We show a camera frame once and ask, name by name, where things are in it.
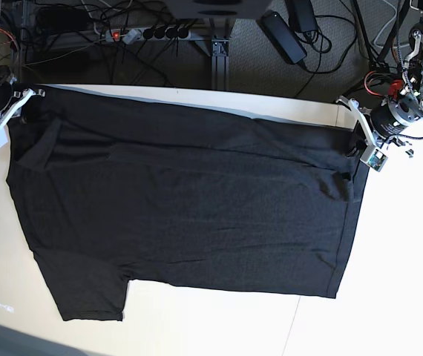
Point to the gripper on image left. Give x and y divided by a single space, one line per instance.
13 103

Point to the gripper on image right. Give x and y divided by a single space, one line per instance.
387 123

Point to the black T-shirt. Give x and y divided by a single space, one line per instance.
111 190

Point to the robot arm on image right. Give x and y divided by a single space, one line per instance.
407 63

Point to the black tripod stand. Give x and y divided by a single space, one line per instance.
371 52

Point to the black power brick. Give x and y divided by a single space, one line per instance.
282 38

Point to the grey power strip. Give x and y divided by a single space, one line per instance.
130 35

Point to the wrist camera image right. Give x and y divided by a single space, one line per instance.
374 158

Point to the aluminium frame post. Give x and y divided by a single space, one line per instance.
220 35

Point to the grey base plate top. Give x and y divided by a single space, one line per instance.
203 9

